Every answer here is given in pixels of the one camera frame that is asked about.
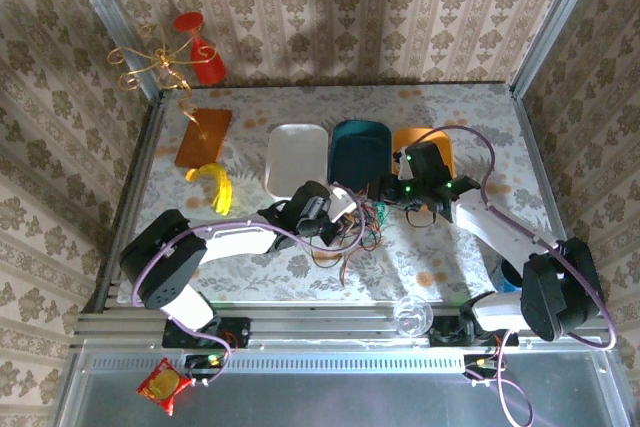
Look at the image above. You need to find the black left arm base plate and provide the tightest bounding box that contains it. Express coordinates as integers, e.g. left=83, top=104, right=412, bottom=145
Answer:
left=160, top=315, right=252, bottom=349

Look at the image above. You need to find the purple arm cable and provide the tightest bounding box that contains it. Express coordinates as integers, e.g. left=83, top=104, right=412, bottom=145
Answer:
left=130, top=200, right=369, bottom=388
left=427, top=125, right=617, bottom=427

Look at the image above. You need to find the teal plastic tray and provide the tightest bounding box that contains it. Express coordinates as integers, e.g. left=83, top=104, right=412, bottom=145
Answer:
left=327, top=119, right=394, bottom=194

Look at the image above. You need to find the clear glass bowl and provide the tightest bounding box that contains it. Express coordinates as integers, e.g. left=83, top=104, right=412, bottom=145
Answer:
left=393, top=295, right=435, bottom=338

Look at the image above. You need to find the black cable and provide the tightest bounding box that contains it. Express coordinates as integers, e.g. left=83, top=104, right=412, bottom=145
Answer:
left=308, top=241, right=351, bottom=268
left=405, top=205, right=437, bottom=229

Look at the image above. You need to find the white plastic tray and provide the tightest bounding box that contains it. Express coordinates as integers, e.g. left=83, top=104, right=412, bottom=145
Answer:
left=264, top=122, right=331, bottom=200

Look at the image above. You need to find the brown rectangular board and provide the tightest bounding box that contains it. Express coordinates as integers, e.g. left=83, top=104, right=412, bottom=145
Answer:
left=173, top=107, right=234, bottom=169

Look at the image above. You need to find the aluminium frame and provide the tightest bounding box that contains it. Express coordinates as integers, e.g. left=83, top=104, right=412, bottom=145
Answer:
left=49, top=0, right=626, bottom=427

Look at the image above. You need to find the yellow toy banana bunch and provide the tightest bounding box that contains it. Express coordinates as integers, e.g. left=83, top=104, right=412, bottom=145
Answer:
left=184, top=162, right=235, bottom=218

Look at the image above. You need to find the blue cup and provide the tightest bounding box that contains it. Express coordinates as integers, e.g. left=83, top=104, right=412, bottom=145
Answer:
left=496, top=257, right=525, bottom=294

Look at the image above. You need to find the red snack packet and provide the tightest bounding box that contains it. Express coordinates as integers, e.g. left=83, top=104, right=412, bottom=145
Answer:
left=135, top=357, right=194, bottom=417

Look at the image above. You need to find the orange plastic tray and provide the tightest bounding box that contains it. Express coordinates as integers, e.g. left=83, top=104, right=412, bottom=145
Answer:
left=391, top=126, right=455, bottom=179

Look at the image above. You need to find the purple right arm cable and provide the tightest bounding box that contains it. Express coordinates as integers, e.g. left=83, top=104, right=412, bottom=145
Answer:
left=427, top=125, right=617, bottom=427

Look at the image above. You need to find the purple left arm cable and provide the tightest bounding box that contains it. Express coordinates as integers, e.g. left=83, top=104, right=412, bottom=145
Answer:
left=130, top=200, right=369, bottom=388

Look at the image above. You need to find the red cable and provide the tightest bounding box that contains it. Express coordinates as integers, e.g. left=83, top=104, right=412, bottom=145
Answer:
left=338, top=196, right=385, bottom=289

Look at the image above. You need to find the gold wire stand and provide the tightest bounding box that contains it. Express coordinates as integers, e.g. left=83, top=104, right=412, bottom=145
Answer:
left=107, top=22, right=217, bottom=142

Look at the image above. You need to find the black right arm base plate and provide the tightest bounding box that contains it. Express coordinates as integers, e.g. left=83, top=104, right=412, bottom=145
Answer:
left=428, top=314, right=502, bottom=348

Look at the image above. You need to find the red wine glass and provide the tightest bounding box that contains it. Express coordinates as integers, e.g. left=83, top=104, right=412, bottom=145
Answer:
left=172, top=11, right=226, bottom=86

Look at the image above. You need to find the green cable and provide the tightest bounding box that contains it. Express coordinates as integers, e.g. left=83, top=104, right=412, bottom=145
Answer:
left=370, top=200, right=395, bottom=229

